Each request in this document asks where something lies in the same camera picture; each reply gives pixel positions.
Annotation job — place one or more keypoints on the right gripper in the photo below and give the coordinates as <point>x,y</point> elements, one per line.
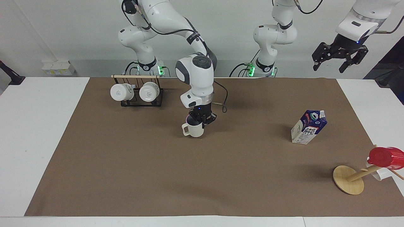
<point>201,111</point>

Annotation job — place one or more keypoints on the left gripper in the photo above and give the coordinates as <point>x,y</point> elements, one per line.
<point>347,47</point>

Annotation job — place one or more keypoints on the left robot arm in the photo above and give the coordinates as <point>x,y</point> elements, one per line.
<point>274,34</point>

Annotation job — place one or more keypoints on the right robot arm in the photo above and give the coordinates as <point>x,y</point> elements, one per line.
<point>197,80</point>

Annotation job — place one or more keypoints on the blue and white milk carton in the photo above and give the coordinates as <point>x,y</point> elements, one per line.
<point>307,129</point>

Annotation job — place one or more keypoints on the red cup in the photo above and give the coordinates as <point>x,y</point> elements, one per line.
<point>386,157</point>

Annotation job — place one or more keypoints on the white cup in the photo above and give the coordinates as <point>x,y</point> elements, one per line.
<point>380,173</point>

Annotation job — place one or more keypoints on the black stand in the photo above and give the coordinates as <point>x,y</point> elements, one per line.
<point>11,75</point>
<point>391,69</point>

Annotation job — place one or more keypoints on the wooden mug tree stand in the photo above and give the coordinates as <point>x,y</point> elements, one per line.
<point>347,179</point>

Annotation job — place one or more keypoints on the white wall box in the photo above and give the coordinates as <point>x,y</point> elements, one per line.
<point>58,67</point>

